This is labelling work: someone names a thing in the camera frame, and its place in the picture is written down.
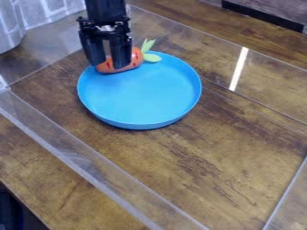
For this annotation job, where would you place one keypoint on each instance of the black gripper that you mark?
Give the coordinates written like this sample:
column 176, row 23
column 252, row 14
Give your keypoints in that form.
column 107, row 23

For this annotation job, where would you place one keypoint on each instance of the orange toy carrot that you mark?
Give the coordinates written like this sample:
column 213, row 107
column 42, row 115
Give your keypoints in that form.
column 140, row 55

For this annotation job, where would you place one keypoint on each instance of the dark baseboard strip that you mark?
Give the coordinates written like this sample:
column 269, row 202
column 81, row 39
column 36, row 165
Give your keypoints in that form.
column 265, row 17

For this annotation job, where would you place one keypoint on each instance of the white curtain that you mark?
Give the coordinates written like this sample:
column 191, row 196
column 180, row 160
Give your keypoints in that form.
column 21, row 15

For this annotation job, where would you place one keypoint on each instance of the blue round tray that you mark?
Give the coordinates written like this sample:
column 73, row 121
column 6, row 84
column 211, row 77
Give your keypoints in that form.
column 144, row 98

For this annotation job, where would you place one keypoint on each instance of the clear acrylic enclosure wall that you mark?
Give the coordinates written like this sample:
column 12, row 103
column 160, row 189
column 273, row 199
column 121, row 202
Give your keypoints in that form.
column 223, row 170

